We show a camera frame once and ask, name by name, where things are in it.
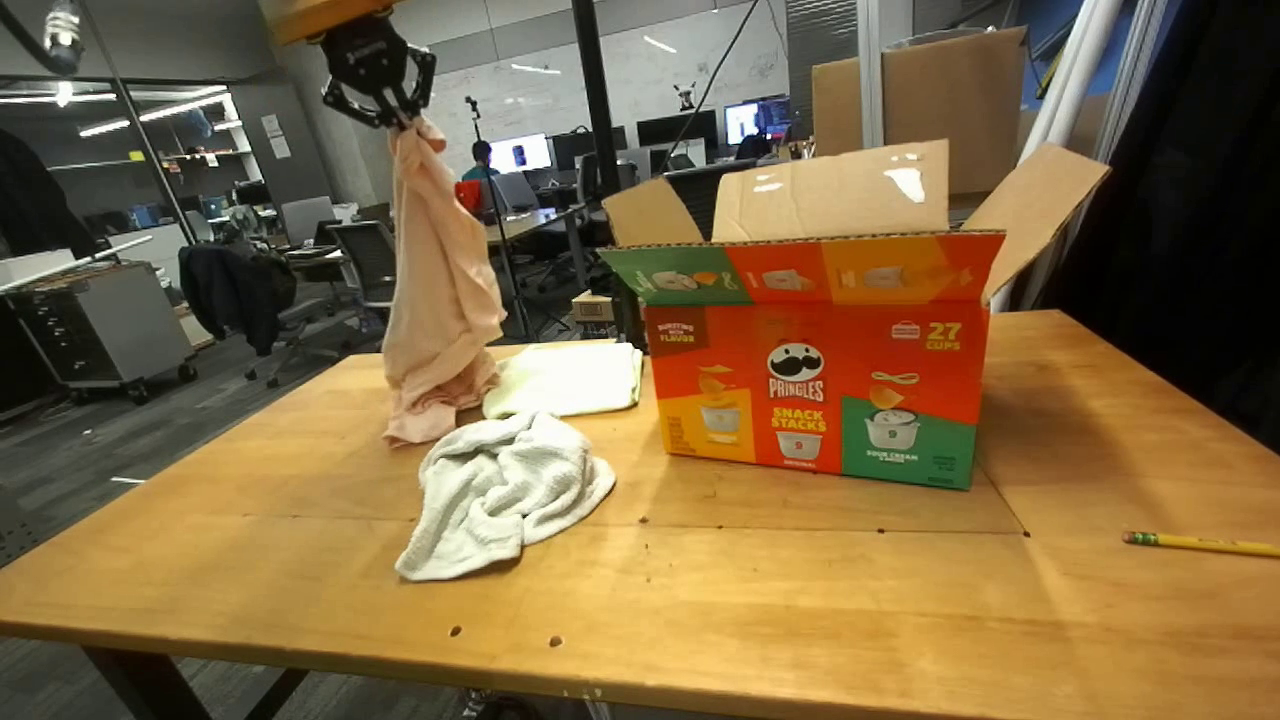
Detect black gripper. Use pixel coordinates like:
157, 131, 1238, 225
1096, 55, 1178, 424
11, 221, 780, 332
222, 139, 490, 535
317, 18, 438, 136

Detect peach t-shirt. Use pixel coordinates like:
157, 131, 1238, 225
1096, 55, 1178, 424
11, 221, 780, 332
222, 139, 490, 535
379, 117, 510, 448

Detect person in blue shirt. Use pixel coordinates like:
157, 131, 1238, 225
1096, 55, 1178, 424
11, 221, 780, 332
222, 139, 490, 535
456, 136, 510, 225

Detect orange Pringles cardboard box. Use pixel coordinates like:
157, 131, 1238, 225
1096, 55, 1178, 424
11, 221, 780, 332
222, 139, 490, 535
595, 136, 1111, 498

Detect large plain cardboard box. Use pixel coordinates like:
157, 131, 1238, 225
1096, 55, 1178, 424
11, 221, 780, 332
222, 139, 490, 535
807, 26, 1031, 202

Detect computer monitor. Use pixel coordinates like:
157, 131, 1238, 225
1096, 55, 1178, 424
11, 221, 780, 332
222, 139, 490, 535
630, 107, 724, 151
721, 93, 801, 147
483, 131, 556, 182

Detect black office chair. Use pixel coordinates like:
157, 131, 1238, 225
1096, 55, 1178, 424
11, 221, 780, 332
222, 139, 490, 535
317, 216, 403, 321

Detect black vertical pole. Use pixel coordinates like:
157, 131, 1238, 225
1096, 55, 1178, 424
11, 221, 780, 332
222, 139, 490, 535
568, 0, 626, 353

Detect chair with black jacket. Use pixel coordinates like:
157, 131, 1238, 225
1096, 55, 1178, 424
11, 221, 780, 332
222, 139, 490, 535
177, 240, 305, 391

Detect light green cloth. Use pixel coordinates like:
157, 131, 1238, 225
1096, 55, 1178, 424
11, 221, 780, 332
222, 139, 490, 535
478, 335, 646, 424

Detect grey wheeled cabinet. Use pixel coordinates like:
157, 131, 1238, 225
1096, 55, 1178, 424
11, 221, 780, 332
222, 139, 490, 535
11, 256, 199, 404

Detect grey towel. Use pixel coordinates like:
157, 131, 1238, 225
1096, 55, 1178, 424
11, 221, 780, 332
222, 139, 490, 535
392, 409, 620, 590

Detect white pillar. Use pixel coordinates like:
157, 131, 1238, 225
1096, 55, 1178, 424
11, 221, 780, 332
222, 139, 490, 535
853, 0, 891, 113

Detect white slanted pipes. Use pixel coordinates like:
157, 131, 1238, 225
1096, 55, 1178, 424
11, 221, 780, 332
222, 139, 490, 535
1014, 0, 1150, 174

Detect black curtain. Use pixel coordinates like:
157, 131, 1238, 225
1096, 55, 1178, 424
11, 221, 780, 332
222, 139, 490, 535
1031, 0, 1280, 455

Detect yellow pencil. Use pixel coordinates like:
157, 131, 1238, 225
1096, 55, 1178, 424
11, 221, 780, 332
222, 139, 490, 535
1121, 524, 1280, 564

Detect wall shelf unit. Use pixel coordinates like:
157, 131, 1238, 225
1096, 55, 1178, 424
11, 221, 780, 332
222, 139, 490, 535
72, 83, 273, 232

